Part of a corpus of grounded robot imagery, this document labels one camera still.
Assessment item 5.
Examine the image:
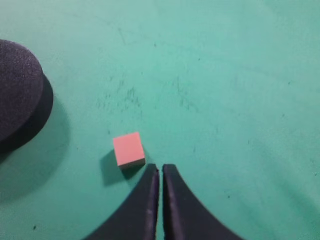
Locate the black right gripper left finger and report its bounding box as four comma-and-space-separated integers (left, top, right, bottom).
85, 163, 160, 240

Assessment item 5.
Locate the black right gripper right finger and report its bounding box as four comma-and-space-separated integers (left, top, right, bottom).
162, 164, 241, 240

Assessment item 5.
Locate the pink cube block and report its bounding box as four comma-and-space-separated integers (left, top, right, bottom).
113, 132, 146, 169

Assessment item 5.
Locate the black round turntable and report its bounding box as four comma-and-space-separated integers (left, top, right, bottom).
0, 39, 54, 153

